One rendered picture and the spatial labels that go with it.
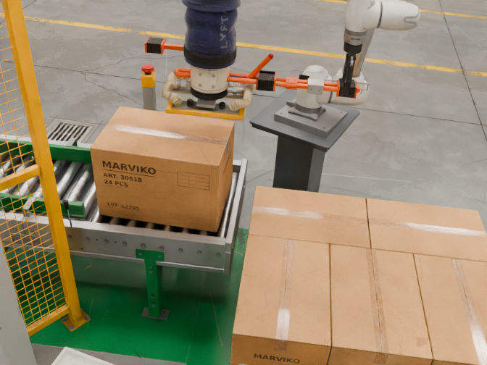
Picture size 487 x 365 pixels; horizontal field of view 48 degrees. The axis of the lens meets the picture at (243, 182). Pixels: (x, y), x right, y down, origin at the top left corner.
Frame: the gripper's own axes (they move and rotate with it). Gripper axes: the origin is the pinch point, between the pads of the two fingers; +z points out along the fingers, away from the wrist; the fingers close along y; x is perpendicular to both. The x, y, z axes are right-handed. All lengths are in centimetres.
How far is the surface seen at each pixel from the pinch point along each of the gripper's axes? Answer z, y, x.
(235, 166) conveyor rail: 69, -29, -48
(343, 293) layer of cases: 74, 52, 9
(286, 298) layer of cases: 74, 59, -15
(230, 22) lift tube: -26, 8, -51
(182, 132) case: 33, -1, -72
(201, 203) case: 56, 23, -59
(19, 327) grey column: 62, 99, -114
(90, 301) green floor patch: 128, 29, -118
